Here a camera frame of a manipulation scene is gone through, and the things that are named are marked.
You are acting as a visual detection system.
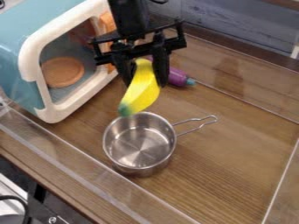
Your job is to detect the clear acrylic barrier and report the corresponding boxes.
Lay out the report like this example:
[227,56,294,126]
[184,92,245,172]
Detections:
[0,103,200,224]
[262,141,299,224]

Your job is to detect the clear acrylic right barrier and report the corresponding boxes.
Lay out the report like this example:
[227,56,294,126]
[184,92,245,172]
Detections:
[262,141,299,224]

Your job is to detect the blue white toy microwave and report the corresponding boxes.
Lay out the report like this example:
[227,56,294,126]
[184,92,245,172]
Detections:
[0,0,117,123]

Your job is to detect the clear acrylic front barrier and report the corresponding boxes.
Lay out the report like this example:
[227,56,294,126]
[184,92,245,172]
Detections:
[0,103,200,224]

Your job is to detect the yellow toy banana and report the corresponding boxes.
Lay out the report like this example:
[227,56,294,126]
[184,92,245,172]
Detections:
[117,59,160,116]

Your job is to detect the black cable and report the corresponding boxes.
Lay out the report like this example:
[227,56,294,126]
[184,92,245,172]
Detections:
[0,195,33,224]

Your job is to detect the purple toy eggplant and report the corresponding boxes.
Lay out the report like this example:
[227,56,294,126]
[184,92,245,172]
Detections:
[144,55,197,88]

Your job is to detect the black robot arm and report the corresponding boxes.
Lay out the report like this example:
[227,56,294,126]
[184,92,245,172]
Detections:
[89,0,187,87]

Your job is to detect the silver metal pot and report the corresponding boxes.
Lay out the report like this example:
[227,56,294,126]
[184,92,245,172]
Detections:
[103,112,219,177]

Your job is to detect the orange microwave turntable plate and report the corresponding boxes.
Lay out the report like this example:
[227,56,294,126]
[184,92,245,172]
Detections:
[41,57,84,88]

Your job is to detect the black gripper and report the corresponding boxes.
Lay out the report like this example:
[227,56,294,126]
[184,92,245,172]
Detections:
[89,20,187,88]

